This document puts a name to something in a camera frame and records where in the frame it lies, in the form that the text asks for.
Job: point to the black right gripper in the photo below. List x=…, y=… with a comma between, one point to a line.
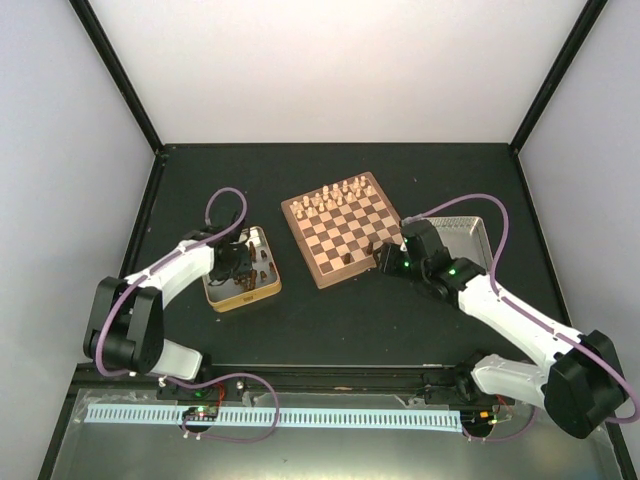
x=387, y=263

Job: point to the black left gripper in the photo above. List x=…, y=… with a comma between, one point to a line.
x=244, y=267

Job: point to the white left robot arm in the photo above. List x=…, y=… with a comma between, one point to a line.
x=126, y=334

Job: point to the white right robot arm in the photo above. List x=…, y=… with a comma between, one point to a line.
x=575, y=378

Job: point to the gold tin with pieces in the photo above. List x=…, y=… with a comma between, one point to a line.
x=261, y=282

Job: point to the wooden chess board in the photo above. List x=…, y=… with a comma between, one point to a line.
x=342, y=218

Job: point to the silver patterned metal tray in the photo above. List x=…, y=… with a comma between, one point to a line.
x=466, y=237

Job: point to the white rook near corner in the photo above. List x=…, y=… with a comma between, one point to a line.
x=298, y=210

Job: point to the light blue slotted strip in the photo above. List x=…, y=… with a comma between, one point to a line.
x=329, y=418

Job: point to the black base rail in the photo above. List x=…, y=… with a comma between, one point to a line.
x=434, y=384

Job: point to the black frame post left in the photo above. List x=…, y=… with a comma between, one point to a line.
x=90, y=22

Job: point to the black frame post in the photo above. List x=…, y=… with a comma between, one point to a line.
x=572, y=45
x=90, y=22

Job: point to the black frame post right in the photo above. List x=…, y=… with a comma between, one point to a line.
x=572, y=45

